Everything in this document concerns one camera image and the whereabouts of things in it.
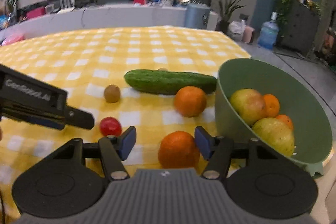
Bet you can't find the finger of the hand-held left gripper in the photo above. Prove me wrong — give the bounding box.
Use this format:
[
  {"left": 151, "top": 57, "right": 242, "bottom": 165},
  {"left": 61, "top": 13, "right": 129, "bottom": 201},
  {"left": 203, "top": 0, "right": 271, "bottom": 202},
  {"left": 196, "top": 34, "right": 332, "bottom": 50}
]
[
  {"left": 64, "top": 106, "right": 95, "bottom": 130},
  {"left": 26, "top": 116, "right": 65, "bottom": 131}
]

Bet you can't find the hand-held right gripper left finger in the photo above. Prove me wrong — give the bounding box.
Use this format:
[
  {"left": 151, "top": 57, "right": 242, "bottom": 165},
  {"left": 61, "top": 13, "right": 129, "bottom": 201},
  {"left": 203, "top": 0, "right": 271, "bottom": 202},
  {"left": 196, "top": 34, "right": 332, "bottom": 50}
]
[{"left": 49, "top": 126, "right": 137, "bottom": 180}]

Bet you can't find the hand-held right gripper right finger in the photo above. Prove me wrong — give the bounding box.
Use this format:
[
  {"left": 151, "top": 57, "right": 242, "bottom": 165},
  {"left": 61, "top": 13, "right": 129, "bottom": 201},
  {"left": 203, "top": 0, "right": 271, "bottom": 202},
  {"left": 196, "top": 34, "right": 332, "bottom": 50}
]
[{"left": 194, "top": 126, "right": 285, "bottom": 180}]

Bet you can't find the orange tangerine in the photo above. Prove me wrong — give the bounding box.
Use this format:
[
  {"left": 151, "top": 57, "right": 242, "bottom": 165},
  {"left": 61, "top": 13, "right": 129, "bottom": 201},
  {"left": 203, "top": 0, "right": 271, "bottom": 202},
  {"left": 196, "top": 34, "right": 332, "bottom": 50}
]
[
  {"left": 276, "top": 114, "right": 294, "bottom": 131},
  {"left": 157, "top": 131, "right": 201, "bottom": 169},
  {"left": 174, "top": 86, "right": 207, "bottom": 118},
  {"left": 262, "top": 94, "right": 280, "bottom": 118}
]

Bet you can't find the yellow-green pear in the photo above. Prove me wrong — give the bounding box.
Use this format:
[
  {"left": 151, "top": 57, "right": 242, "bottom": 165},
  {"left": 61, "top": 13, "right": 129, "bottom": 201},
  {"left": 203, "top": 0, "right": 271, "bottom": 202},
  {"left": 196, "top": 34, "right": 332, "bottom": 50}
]
[
  {"left": 252, "top": 117, "right": 295, "bottom": 157},
  {"left": 230, "top": 89, "right": 267, "bottom": 126}
]

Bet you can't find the green colander bowl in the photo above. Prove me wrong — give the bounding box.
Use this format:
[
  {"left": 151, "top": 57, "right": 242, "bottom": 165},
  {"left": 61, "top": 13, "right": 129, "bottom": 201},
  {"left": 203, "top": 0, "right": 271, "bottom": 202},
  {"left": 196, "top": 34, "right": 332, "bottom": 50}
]
[{"left": 215, "top": 58, "right": 334, "bottom": 179}]

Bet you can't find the red cherry tomato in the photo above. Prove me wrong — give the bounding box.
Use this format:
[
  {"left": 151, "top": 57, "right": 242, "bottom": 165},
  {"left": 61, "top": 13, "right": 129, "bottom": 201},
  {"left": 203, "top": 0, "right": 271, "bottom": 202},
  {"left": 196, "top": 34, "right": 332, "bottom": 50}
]
[{"left": 99, "top": 117, "right": 123, "bottom": 137}]

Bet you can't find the yellow checked tablecloth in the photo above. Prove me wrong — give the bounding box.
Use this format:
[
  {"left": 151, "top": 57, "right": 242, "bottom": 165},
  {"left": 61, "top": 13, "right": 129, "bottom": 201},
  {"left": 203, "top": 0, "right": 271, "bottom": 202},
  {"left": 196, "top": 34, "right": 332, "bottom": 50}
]
[{"left": 0, "top": 26, "right": 334, "bottom": 223}]

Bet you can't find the pink cloth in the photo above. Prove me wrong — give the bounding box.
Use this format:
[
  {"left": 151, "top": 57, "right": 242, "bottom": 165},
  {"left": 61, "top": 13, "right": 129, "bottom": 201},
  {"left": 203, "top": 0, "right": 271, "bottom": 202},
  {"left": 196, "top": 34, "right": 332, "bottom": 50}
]
[{"left": 1, "top": 33, "right": 25, "bottom": 46}]

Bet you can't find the green cucumber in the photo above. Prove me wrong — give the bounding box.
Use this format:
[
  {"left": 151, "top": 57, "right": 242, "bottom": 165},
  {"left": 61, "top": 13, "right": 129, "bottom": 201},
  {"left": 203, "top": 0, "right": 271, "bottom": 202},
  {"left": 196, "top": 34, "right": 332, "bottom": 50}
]
[{"left": 124, "top": 69, "right": 218, "bottom": 95}]

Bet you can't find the pink box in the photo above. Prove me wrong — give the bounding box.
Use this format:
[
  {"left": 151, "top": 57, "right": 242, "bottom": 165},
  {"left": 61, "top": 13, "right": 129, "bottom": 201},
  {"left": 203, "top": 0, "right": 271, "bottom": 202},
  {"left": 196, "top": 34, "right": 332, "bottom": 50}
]
[{"left": 26, "top": 7, "right": 46, "bottom": 20}]

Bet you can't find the white router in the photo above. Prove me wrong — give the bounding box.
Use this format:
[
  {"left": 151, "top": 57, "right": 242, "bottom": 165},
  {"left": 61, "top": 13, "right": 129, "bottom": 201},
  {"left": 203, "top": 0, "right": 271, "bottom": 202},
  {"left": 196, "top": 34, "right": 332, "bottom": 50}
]
[{"left": 58, "top": 0, "right": 76, "bottom": 13}]

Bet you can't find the white television console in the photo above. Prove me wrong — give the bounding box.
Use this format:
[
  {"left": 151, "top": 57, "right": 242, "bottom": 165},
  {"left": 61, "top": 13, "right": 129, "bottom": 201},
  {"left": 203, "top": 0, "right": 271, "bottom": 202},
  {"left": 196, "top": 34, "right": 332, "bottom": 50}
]
[{"left": 0, "top": 2, "right": 218, "bottom": 41}]

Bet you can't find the pink small appliance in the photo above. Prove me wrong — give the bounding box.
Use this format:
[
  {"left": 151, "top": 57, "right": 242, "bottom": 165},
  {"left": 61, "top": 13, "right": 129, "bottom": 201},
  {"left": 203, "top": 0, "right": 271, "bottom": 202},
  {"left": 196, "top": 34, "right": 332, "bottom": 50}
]
[{"left": 243, "top": 26, "right": 256, "bottom": 44}]

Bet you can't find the white plastic bag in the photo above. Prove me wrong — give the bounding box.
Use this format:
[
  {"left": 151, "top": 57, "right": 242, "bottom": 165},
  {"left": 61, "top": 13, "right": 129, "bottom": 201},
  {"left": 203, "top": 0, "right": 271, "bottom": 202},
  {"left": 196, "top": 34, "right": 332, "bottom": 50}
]
[{"left": 228, "top": 20, "right": 246, "bottom": 41}]

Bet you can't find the long-leaved potted plant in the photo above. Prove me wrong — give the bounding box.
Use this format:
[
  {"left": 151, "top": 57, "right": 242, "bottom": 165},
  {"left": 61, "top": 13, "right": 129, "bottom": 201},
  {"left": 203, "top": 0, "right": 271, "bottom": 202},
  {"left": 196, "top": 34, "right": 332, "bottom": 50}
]
[{"left": 207, "top": 0, "right": 252, "bottom": 34}]

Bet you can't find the blue water jug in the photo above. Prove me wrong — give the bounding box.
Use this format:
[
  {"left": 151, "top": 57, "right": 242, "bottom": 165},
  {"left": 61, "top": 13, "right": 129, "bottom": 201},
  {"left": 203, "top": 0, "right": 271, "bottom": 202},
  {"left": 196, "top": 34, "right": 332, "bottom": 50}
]
[{"left": 258, "top": 12, "right": 279, "bottom": 50}]

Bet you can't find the blue-grey trash can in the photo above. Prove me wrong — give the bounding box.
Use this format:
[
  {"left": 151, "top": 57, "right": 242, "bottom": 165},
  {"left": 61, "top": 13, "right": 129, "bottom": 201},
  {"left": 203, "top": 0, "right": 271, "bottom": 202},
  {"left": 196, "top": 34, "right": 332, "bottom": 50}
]
[{"left": 184, "top": 2, "right": 210, "bottom": 30}]

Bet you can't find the grey cabinet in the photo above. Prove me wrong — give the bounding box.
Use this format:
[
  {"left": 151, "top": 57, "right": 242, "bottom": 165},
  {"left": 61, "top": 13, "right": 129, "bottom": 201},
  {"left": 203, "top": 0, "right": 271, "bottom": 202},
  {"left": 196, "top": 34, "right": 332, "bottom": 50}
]
[{"left": 282, "top": 0, "right": 321, "bottom": 55}]

